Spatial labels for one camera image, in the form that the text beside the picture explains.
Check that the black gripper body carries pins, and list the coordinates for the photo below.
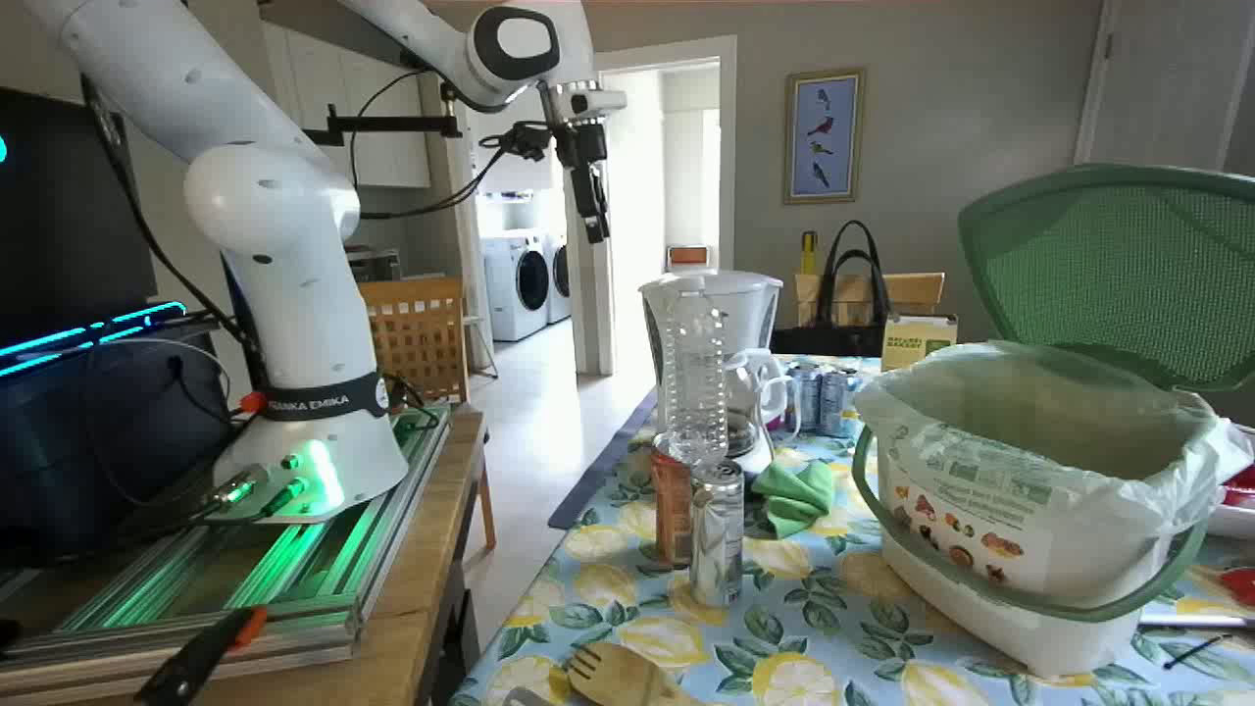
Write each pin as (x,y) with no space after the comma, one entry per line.
(582,152)

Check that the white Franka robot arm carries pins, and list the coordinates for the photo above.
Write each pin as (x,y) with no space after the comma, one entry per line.
(282,258)

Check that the brown spice bottle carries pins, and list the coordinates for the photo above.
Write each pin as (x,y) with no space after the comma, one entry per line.
(674,509)

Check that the white washing machine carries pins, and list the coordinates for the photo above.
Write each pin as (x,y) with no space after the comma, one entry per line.
(517,287)
(563,279)

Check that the framed bird picture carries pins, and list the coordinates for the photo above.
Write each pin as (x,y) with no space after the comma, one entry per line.
(824,133)

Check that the black tan tote bag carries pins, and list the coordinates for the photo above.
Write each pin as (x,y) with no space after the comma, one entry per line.
(837,307)

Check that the blue white drink can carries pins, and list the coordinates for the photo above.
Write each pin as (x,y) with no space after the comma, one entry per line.
(835,397)
(804,397)

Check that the brown cardboard box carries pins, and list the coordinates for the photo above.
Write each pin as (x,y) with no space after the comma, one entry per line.
(916,290)

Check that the brown paper bag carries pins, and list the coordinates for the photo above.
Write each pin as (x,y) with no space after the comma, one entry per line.
(919,341)

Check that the green cloth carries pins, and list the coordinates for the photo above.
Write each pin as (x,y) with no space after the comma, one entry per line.
(794,496)

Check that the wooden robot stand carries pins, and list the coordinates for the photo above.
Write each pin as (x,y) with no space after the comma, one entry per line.
(419,614)

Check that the wooden salad fork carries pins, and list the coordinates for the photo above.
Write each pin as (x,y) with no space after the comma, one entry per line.
(620,677)

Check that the yellow floral tablecloth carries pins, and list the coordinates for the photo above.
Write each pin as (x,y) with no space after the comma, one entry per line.
(837,628)

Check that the metal spoon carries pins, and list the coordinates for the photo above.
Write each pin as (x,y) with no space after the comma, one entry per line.
(531,695)

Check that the black monitor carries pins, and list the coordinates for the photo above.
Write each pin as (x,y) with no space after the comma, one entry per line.
(65,210)

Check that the green bin lid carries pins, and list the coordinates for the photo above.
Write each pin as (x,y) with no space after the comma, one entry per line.
(1123,268)

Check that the black computer case blue light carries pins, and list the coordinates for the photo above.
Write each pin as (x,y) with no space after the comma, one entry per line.
(91,445)

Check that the white panel door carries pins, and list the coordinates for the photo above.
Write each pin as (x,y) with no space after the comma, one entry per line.
(1161,79)

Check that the orange black clamp tool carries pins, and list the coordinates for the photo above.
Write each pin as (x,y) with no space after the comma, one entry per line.
(197,661)

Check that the small red object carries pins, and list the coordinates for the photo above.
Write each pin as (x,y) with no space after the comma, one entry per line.
(1240,588)

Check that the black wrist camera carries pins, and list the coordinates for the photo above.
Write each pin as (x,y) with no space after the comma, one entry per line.
(531,139)

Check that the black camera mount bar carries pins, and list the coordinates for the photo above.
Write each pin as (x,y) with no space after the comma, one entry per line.
(386,128)

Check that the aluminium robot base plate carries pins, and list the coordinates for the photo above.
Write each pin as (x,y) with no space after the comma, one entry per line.
(301,573)

